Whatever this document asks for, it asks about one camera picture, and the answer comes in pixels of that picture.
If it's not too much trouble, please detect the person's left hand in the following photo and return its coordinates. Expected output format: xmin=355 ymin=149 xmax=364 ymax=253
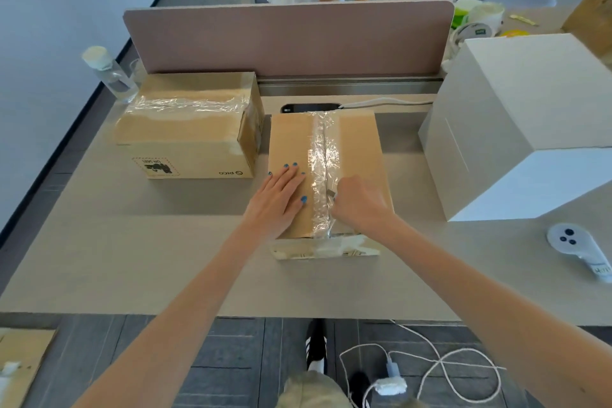
xmin=241 ymin=163 xmax=309 ymax=244

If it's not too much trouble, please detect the person's right hand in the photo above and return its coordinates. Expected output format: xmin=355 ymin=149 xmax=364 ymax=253
xmin=330 ymin=175 xmax=398 ymax=237

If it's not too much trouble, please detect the brown cardboard box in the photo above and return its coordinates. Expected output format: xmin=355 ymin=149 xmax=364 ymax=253
xmin=112 ymin=71 xmax=265 ymax=180
xmin=267 ymin=110 xmax=395 ymax=261
xmin=562 ymin=0 xmax=612 ymax=59
xmin=0 ymin=328 xmax=58 ymax=408

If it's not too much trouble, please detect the white box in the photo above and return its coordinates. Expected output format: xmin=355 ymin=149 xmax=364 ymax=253
xmin=418 ymin=108 xmax=612 ymax=223
xmin=428 ymin=33 xmax=612 ymax=205

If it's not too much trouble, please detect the person's right forearm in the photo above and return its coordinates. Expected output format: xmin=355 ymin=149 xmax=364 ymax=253
xmin=377 ymin=219 xmax=612 ymax=408

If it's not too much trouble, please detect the person's left forearm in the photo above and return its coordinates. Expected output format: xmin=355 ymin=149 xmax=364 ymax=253
xmin=71 ymin=228 xmax=268 ymax=408

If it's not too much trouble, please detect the black desk power socket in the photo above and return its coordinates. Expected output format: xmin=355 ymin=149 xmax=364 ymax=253
xmin=279 ymin=103 xmax=343 ymax=115

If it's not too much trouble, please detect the black striped shoe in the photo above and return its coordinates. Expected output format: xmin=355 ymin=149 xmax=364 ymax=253
xmin=305 ymin=319 xmax=328 ymax=375
xmin=349 ymin=372 xmax=372 ymax=408

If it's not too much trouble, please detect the mauve desk divider panel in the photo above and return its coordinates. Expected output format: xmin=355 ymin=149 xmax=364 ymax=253
xmin=123 ymin=0 xmax=455 ymax=97

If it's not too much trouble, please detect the white round floor object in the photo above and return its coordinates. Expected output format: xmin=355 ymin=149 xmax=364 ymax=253
xmin=375 ymin=376 xmax=407 ymax=397

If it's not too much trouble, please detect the small clear glass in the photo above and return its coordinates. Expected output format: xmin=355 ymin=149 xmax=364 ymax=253
xmin=127 ymin=58 xmax=147 ymax=86

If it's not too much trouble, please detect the white tape roll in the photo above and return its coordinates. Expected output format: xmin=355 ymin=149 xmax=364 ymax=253
xmin=449 ymin=22 xmax=493 ymax=48

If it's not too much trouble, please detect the clear bottle white cap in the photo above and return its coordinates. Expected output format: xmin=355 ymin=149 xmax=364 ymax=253
xmin=81 ymin=45 xmax=140 ymax=104

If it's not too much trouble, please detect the white handheld controller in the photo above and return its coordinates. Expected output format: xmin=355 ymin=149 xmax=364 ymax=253
xmin=546 ymin=222 xmax=612 ymax=284

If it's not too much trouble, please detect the green tissue pack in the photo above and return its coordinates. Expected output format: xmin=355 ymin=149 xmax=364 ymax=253
xmin=451 ymin=0 xmax=479 ymax=29

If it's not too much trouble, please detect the white plastic tub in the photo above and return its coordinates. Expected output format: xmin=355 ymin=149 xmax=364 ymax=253
xmin=468 ymin=2 xmax=506 ymax=36

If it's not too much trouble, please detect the white desk cable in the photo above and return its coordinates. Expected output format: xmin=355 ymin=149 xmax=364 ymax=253
xmin=337 ymin=98 xmax=434 ymax=110

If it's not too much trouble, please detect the white floor cable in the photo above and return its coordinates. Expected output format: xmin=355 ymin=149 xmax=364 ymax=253
xmin=338 ymin=319 xmax=507 ymax=408

